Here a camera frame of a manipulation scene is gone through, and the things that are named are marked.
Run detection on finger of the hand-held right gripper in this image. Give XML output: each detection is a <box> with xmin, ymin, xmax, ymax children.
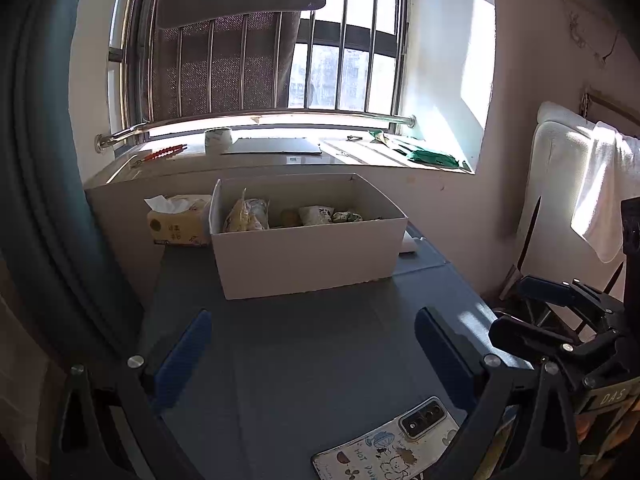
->
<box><xmin>487</xmin><ymin>316</ymin><xmax>613</xmax><ymax>392</ymax></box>
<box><xmin>516</xmin><ymin>275</ymin><xmax>628</xmax><ymax>333</ymax></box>

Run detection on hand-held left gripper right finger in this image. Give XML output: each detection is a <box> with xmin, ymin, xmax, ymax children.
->
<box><xmin>414</xmin><ymin>306</ymin><xmax>581</xmax><ymax>480</ymax></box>

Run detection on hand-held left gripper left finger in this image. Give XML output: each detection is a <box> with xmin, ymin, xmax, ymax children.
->
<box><xmin>50</xmin><ymin>308</ymin><xmax>214</xmax><ymax>480</ymax></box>

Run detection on beige illustrated snack packet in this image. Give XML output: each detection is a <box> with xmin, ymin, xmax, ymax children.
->
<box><xmin>223</xmin><ymin>188</ymin><xmax>271</xmax><ymax>234</ymax></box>

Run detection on white cardboard box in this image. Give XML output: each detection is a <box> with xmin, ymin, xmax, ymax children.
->
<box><xmin>208</xmin><ymin>173</ymin><xmax>410</xmax><ymax>301</ymax></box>

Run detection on white snack packet black print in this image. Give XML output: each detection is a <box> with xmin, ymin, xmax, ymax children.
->
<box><xmin>298</xmin><ymin>204</ymin><xmax>335</xmax><ymax>226</ymax></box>

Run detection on phone with cartoon case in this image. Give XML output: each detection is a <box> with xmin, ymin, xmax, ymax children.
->
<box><xmin>311</xmin><ymin>396</ymin><xmax>460</xmax><ymax>480</ymax></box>

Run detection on white chair with towel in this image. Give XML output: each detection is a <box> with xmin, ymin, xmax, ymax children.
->
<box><xmin>515</xmin><ymin>101</ymin><xmax>640</xmax><ymax>313</ymax></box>

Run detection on white paper piece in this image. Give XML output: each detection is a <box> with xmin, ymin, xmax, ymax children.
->
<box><xmin>398</xmin><ymin>230</ymin><xmax>424</xmax><ymax>255</ymax></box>

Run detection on white towel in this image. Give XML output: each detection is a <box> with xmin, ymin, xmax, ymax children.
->
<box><xmin>570</xmin><ymin>121</ymin><xmax>640</xmax><ymax>265</ymax></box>

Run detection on beige tissue pack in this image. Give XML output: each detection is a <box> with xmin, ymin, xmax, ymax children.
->
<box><xmin>144</xmin><ymin>194</ymin><xmax>213</xmax><ymax>249</ymax></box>

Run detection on green plastic bags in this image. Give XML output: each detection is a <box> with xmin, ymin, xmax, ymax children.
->
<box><xmin>368</xmin><ymin>129</ymin><xmax>474</xmax><ymax>174</ymax></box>

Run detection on white tape roll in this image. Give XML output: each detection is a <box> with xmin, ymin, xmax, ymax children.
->
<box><xmin>204</xmin><ymin>128</ymin><xmax>234</xmax><ymax>154</ymax></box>

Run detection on blue curtain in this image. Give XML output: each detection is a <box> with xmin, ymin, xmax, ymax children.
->
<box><xmin>0</xmin><ymin>0</ymin><xmax>147</xmax><ymax>366</ymax></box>

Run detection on grey flat board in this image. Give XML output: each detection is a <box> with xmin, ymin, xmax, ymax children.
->
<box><xmin>220</xmin><ymin>136</ymin><xmax>324</xmax><ymax>156</ymax></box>

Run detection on brown mesh curtain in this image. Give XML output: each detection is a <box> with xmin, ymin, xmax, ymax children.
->
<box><xmin>150</xmin><ymin>10</ymin><xmax>302</xmax><ymax>122</ymax></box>

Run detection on wooden bed frame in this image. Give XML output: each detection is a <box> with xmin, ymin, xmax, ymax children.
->
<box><xmin>580</xmin><ymin>87</ymin><xmax>640</xmax><ymax>127</ymax></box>

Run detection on orange handled tool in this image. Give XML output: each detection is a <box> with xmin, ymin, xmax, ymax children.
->
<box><xmin>131</xmin><ymin>143</ymin><xmax>189</xmax><ymax>166</ymax></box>

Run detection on steel window guard rail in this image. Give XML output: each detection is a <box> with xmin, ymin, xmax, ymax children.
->
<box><xmin>95</xmin><ymin>0</ymin><xmax>429</xmax><ymax>154</ymax></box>

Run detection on wall cable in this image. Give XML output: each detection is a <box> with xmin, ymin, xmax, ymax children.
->
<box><xmin>559</xmin><ymin>0</ymin><xmax>622</xmax><ymax>67</ymax></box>

